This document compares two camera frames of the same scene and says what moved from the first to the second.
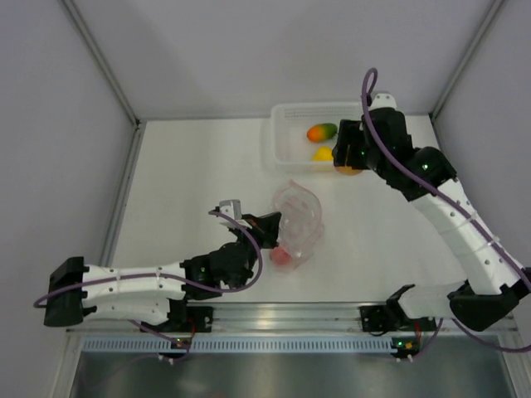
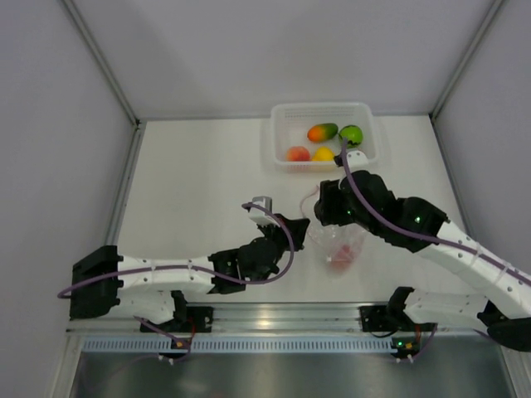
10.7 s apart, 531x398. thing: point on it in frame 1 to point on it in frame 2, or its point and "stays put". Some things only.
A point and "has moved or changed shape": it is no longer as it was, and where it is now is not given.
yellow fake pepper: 323,153 stays put
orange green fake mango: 323,131 stays put
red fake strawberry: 280,256 has moved or changed shape
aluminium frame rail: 111,76 stays put
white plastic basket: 290,123 stays put
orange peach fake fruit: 348,171 has moved or changed shape
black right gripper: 349,134 to 329,206
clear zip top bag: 301,225 to 340,245
